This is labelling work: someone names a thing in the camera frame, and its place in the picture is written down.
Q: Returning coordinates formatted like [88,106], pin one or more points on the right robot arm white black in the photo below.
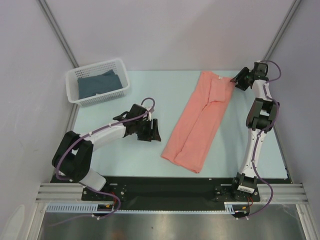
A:
[260,121]

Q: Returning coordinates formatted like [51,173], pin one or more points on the corner aluminium post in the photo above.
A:
[48,14]
[282,29]

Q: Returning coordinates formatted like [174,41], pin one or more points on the white slotted cable duct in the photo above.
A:
[79,208]

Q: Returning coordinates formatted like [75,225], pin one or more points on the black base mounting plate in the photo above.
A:
[170,193]

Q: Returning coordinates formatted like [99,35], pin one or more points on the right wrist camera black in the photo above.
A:
[260,71]

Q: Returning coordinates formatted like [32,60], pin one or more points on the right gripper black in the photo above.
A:
[241,79]

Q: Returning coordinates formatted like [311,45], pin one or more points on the salmon pink t shirt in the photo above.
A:
[192,136]

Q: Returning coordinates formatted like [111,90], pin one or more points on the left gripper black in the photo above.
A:
[150,135]

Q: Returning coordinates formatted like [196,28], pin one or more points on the left corner aluminium post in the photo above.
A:
[48,14]

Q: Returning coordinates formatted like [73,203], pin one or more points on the blue grey t shirt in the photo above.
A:
[99,84]

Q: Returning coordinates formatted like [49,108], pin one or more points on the right corner aluminium post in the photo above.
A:
[282,29]

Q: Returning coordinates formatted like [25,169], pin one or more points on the aluminium frame rail front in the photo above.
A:
[59,193]

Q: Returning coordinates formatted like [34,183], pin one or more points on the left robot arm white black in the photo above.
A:
[72,160]

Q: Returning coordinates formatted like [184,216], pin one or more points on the white plastic basket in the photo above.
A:
[117,65]

